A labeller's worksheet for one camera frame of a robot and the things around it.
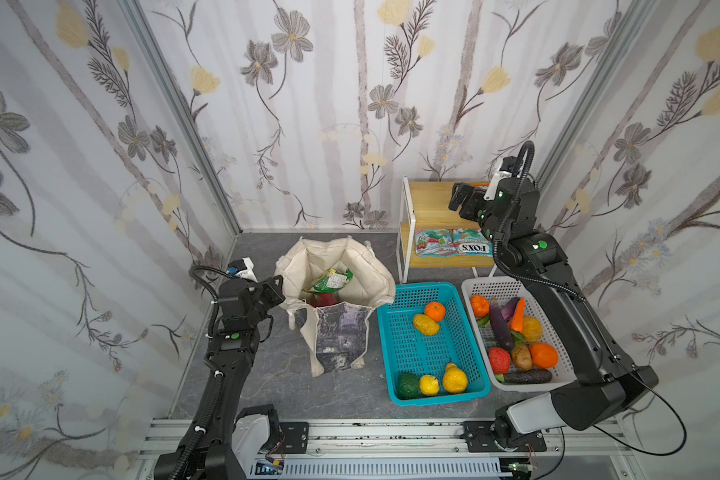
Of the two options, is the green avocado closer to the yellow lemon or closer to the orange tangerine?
the yellow lemon

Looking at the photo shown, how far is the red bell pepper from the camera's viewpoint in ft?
2.66

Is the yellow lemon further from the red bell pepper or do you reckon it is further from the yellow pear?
the red bell pepper

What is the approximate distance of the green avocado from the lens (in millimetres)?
781

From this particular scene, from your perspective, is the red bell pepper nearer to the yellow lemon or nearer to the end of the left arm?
the yellow lemon
